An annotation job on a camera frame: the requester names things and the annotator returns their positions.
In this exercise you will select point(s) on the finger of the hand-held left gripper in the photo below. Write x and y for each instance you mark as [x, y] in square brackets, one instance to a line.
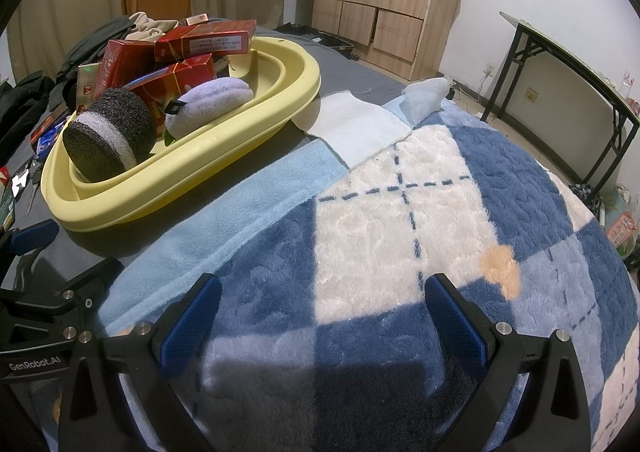
[35, 237]
[100, 277]

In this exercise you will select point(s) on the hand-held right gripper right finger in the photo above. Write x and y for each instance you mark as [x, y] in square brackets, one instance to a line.
[455, 327]

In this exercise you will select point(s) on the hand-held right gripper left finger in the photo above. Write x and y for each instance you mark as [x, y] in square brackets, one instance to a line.
[192, 327]

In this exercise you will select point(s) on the small black sandwich cookie cushion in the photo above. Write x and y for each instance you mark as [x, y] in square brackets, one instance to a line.
[115, 132]

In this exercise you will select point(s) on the red box with silver side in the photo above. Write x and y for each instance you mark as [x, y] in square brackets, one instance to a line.
[89, 87]

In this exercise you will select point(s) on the yellow plastic basin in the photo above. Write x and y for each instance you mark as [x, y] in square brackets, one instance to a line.
[225, 132]

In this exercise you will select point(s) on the red box with white label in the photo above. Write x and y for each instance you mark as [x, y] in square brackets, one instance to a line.
[125, 62]

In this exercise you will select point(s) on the shiny red gold box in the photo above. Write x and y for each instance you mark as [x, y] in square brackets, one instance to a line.
[175, 82]

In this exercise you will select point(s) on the lavender round plush cushion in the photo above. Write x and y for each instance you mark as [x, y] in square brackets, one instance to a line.
[215, 100]

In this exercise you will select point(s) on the red and white long carton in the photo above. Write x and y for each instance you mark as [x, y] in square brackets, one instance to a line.
[205, 40]

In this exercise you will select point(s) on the metal scissors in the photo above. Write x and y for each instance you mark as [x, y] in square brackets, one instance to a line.
[34, 182]

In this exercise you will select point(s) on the blue red packaging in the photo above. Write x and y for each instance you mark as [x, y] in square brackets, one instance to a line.
[52, 135]

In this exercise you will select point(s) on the blue white plaid blanket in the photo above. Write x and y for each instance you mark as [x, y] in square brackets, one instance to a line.
[400, 232]

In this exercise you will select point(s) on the black garment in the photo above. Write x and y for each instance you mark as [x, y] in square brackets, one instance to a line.
[25, 102]

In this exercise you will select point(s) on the dark plaid cloth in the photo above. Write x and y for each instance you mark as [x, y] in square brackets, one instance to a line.
[585, 197]

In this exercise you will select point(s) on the pink printed bag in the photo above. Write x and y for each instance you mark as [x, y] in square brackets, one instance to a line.
[622, 229]

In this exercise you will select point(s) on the dark green garment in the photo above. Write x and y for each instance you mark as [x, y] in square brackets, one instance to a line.
[95, 45]

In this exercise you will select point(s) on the beige garment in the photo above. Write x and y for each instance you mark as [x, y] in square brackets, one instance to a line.
[152, 27]

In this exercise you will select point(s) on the small brown box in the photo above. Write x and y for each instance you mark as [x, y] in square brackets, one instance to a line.
[195, 20]

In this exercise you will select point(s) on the clear plastic bottle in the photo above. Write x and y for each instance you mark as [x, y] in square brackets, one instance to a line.
[628, 85]

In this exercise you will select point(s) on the black folding table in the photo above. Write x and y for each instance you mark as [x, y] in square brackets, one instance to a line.
[560, 45]

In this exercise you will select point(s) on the open black tool case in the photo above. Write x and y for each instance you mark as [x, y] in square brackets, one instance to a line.
[320, 40]

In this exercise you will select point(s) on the wall outlet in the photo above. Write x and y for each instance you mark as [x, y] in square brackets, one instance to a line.
[532, 94]

